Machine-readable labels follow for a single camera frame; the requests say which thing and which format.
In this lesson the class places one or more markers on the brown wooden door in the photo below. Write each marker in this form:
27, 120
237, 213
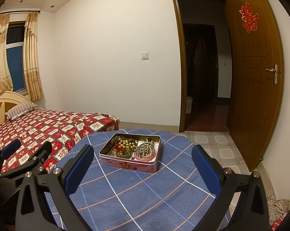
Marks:
250, 101

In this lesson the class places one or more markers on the pink tin box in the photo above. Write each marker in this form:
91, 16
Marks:
125, 164

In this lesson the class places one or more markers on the dark wooden hallway door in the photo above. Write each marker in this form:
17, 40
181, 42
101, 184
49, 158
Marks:
202, 77

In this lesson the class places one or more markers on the white light switch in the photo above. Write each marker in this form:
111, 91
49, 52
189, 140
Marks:
144, 55

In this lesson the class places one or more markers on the window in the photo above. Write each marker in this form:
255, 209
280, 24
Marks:
15, 65

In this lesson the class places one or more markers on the dark curtain rod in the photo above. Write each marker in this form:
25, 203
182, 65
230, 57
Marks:
15, 12

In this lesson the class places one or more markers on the cream wooden headboard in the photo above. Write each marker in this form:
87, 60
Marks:
5, 101

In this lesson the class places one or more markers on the red printed bedspread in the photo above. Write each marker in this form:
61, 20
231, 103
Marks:
51, 125

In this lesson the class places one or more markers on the patterned grey cloth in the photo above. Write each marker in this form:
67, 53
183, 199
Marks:
279, 208

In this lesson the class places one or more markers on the brown door frame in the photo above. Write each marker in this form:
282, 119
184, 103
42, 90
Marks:
181, 77

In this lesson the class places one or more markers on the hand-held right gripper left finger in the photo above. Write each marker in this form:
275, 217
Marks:
79, 170

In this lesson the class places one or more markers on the white waste bin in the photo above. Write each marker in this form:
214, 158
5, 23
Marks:
189, 104

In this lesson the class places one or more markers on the red cloth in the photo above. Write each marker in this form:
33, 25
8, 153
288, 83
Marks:
277, 226

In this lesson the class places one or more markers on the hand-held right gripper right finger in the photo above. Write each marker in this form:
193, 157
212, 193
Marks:
205, 170

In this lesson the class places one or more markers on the blue checked tablecloth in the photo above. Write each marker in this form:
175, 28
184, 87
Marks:
147, 192

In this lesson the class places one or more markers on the red hallway door decoration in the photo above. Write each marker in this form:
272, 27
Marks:
200, 44

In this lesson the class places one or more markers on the striped pillow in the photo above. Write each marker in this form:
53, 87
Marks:
21, 109

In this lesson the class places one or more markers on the red paper door decoration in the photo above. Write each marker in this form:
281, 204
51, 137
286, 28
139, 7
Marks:
248, 18

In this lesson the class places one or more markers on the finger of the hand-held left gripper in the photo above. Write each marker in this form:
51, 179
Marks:
40, 156
11, 149

